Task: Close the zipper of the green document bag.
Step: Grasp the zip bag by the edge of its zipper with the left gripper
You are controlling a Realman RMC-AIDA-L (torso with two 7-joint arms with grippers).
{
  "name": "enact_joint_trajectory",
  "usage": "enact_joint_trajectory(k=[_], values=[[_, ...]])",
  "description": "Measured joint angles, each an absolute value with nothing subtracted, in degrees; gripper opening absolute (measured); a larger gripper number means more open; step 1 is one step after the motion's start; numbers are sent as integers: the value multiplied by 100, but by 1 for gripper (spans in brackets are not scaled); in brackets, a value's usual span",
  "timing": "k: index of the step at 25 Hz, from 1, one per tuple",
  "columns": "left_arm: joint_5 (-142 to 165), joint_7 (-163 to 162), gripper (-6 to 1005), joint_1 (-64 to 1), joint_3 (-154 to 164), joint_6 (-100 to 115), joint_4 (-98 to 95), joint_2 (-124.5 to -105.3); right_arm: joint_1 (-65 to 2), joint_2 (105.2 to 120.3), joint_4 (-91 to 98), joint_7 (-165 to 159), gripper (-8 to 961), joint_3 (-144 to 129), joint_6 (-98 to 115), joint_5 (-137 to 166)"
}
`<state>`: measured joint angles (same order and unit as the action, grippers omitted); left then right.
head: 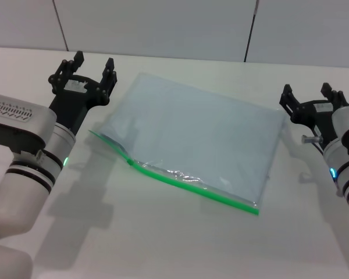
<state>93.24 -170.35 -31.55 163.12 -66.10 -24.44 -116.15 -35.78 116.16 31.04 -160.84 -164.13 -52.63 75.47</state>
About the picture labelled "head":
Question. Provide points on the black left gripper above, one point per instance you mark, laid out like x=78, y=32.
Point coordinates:
x=72, y=98

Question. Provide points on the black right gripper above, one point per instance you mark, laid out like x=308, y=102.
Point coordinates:
x=320, y=119

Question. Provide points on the clear green-zip document bag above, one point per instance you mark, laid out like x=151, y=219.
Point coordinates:
x=192, y=130

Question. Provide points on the green zipper slider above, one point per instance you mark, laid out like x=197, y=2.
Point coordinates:
x=130, y=162

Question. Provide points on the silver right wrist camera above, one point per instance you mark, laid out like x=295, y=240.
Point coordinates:
x=347, y=116

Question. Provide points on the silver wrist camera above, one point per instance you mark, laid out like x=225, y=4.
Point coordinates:
x=14, y=122
x=347, y=116

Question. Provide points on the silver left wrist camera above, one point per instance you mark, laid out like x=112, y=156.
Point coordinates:
x=14, y=122

